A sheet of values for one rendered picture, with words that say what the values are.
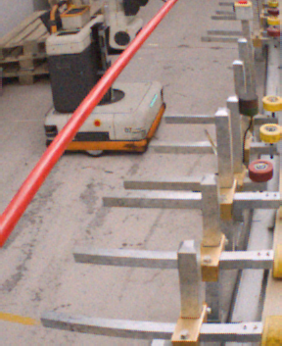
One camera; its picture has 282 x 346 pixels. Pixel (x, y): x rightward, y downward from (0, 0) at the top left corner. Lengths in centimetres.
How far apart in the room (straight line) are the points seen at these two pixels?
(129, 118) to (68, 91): 42
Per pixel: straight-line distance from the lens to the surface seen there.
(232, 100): 173
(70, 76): 377
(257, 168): 178
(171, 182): 183
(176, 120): 230
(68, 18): 382
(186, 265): 108
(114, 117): 377
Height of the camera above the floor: 177
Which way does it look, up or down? 27 degrees down
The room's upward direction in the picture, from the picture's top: 7 degrees counter-clockwise
